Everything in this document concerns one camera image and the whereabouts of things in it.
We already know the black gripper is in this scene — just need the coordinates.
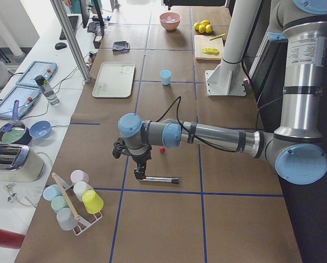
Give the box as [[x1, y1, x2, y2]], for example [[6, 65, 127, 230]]
[[128, 147, 152, 180]]

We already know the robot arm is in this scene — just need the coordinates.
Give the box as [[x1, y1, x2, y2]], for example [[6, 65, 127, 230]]
[[112, 1, 327, 185]]

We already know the yellow plastic cup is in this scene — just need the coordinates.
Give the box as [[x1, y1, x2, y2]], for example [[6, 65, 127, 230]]
[[82, 190, 104, 214]]

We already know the white plastic cup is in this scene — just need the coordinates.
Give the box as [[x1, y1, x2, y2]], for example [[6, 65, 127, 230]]
[[73, 181, 94, 202]]

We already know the pink plastic cup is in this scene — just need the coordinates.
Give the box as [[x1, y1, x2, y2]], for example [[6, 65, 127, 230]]
[[70, 169, 89, 185]]

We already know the green plastic cup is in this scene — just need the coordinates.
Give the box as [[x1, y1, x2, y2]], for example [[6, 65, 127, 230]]
[[51, 196, 68, 214]]

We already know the grey plastic cup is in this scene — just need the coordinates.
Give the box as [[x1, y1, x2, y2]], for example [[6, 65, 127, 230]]
[[57, 207, 77, 231]]

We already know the light blue plastic cup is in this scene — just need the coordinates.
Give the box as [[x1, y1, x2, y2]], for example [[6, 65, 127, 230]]
[[160, 70, 172, 85]]

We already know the pink bowl of ice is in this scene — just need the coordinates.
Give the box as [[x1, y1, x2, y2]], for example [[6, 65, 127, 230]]
[[159, 12, 181, 31]]

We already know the steel muddler black tip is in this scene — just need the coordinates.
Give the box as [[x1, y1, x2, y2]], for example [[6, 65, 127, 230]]
[[141, 176, 179, 184]]

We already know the cream bear serving tray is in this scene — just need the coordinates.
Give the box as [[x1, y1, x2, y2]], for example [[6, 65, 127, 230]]
[[92, 61, 135, 98]]

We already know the blue bowl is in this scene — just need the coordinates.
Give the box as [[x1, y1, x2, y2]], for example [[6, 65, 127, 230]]
[[29, 121, 52, 139]]

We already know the clear water bottle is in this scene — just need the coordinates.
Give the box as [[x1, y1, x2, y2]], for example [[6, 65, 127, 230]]
[[34, 75, 59, 105]]

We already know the cream steel toaster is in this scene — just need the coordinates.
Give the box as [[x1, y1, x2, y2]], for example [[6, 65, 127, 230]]
[[0, 144, 44, 182]]

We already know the grey folded cloth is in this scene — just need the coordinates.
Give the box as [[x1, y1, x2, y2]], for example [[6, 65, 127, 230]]
[[112, 41, 131, 53]]

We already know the blue saucepan with lid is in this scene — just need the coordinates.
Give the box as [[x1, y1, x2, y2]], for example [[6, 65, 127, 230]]
[[0, 100, 32, 145]]

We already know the blue teach pendant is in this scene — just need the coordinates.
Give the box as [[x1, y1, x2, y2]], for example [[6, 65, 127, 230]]
[[16, 61, 58, 87], [0, 85, 41, 119]]

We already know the bamboo cutting board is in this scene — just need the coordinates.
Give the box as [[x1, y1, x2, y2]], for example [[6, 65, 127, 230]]
[[194, 35, 224, 61]]

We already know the lemon slices row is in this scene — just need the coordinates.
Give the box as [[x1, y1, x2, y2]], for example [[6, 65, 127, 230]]
[[201, 48, 219, 55]]

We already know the black computer mouse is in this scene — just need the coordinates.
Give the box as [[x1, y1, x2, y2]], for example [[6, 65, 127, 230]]
[[54, 42, 67, 50]]

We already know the red bottle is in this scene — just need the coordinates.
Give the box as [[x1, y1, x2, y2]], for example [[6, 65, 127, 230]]
[[0, 228, 25, 249]]

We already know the yellow-green plastic knife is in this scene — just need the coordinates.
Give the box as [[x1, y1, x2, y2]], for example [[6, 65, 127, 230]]
[[209, 33, 226, 41]]

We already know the yellow lemon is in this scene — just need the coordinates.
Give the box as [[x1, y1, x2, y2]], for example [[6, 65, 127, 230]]
[[200, 20, 210, 26], [205, 24, 213, 34], [198, 24, 206, 33], [193, 22, 200, 31]]

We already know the black keyboard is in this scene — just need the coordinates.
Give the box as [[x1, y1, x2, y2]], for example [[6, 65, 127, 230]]
[[59, 15, 80, 40]]

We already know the black monitor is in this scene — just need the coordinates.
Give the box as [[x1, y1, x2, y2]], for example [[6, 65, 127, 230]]
[[79, 0, 92, 28]]

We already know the white wire cup rack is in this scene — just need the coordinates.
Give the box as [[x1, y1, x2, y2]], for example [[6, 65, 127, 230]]
[[51, 172, 103, 236]]

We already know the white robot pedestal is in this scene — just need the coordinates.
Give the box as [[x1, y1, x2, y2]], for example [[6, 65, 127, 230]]
[[205, 0, 262, 96]]

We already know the aluminium frame post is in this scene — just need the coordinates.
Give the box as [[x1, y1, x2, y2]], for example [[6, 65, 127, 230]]
[[50, 0, 92, 83]]

